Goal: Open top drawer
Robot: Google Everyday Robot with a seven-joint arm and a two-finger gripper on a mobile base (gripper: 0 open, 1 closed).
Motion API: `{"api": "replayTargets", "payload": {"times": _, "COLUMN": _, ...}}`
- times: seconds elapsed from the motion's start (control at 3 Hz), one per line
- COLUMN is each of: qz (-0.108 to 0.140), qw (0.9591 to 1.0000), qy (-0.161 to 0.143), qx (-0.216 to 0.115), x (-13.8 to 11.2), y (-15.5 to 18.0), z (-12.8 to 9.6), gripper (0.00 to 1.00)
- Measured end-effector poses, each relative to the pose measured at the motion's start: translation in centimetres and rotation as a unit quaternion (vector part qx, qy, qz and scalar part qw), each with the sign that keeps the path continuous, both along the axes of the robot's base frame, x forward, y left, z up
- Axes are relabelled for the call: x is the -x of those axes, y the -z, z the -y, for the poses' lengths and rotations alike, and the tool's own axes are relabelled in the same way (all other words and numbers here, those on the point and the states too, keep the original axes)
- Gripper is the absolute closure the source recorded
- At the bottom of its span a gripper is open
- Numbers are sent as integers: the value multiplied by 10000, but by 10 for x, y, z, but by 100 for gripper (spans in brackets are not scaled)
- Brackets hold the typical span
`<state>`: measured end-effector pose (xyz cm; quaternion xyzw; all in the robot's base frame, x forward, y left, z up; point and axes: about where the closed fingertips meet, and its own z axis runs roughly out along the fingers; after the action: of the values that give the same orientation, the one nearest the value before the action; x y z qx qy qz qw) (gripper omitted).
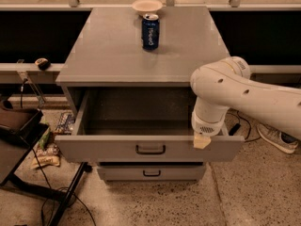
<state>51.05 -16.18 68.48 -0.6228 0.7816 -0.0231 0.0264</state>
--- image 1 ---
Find white ceramic bowl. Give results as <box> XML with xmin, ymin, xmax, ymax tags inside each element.
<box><xmin>132</xmin><ymin>0</ymin><xmax>163</xmax><ymax>16</ymax></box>

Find black floor cable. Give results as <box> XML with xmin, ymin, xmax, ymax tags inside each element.
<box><xmin>31</xmin><ymin>148</ymin><xmax>97</xmax><ymax>226</ymax></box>

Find snack bag on floor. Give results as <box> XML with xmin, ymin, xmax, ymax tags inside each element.
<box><xmin>31</xmin><ymin>144</ymin><xmax>60</xmax><ymax>169</ymax></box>

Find grey drawer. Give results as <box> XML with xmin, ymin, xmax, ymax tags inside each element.
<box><xmin>55</xmin><ymin>88</ymin><xmax>244</xmax><ymax>163</ymax></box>
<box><xmin>97</xmin><ymin>165</ymin><xmax>205</xmax><ymax>182</ymax></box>

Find grey top drawer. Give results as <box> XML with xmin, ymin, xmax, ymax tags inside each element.
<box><xmin>55</xmin><ymin>88</ymin><xmax>244</xmax><ymax>163</ymax></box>

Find grey sneaker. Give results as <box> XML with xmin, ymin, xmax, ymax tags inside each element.
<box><xmin>257</xmin><ymin>123</ymin><xmax>298</xmax><ymax>154</ymax></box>

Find grey bottom drawer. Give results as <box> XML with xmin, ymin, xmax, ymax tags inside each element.
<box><xmin>97</xmin><ymin>165</ymin><xmax>205</xmax><ymax>182</ymax></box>

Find black tape measure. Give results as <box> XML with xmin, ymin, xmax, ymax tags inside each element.
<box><xmin>35</xmin><ymin>57</ymin><xmax>51</xmax><ymax>71</ymax></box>

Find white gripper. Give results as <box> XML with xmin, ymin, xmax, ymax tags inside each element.
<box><xmin>191</xmin><ymin>112</ymin><xmax>225</xmax><ymax>150</ymax></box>

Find blue soda can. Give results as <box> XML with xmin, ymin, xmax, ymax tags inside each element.
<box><xmin>141</xmin><ymin>13</ymin><xmax>160</xmax><ymax>51</ymax></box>

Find black power adapter cable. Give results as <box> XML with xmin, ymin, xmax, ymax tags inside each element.
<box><xmin>227</xmin><ymin>110</ymin><xmax>261</xmax><ymax>143</ymax></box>

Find grey drawer cabinet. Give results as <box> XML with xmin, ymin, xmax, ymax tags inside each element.
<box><xmin>55</xmin><ymin>5</ymin><xmax>244</xmax><ymax>183</ymax></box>

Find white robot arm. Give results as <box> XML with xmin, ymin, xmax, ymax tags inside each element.
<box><xmin>190</xmin><ymin>56</ymin><xmax>301</xmax><ymax>142</ymax></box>

